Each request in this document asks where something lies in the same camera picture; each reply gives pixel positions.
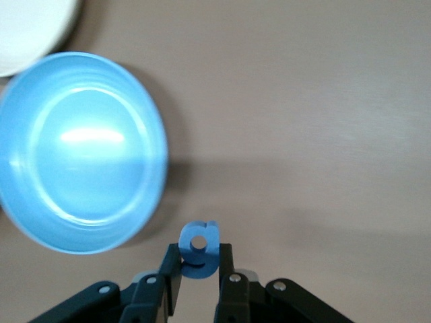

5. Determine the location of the brown table cover sheet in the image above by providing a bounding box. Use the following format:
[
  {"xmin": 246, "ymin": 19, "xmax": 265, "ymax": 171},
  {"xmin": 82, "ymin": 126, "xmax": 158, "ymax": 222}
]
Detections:
[{"xmin": 0, "ymin": 0, "xmax": 431, "ymax": 323}]

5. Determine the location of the beige plate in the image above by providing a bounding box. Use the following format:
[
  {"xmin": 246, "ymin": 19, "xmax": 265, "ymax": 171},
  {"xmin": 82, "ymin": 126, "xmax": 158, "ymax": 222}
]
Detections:
[{"xmin": 0, "ymin": 0, "xmax": 81, "ymax": 77}]

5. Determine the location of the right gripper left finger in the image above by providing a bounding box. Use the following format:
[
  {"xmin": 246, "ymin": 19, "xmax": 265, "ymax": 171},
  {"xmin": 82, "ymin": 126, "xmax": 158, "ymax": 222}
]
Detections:
[{"xmin": 26, "ymin": 242, "xmax": 185, "ymax": 323}]

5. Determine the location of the blue plate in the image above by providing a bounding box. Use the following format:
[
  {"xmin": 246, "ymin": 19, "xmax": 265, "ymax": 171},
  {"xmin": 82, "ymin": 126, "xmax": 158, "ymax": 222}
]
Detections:
[{"xmin": 0, "ymin": 50, "xmax": 169, "ymax": 255}]

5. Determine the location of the blue foam letter g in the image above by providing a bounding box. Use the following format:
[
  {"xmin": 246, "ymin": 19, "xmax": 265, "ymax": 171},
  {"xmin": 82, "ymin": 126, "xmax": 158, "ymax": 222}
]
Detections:
[{"xmin": 177, "ymin": 220, "xmax": 222, "ymax": 279}]

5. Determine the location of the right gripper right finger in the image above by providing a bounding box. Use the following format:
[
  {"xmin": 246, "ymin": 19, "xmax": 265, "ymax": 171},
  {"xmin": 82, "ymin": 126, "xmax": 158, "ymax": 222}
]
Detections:
[{"xmin": 213, "ymin": 242, "xmax": 354, "ymax": 323}]

